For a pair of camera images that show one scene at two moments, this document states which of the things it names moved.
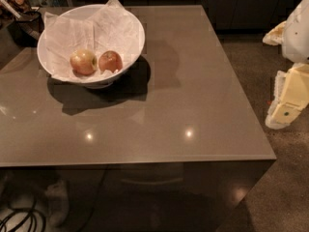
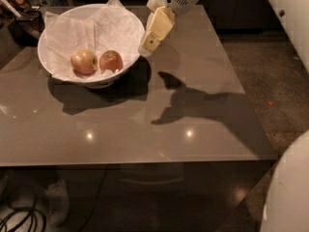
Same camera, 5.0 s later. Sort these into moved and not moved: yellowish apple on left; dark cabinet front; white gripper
Moved: white gripper
Not moved: yellowish apple on left; dark cabinet front
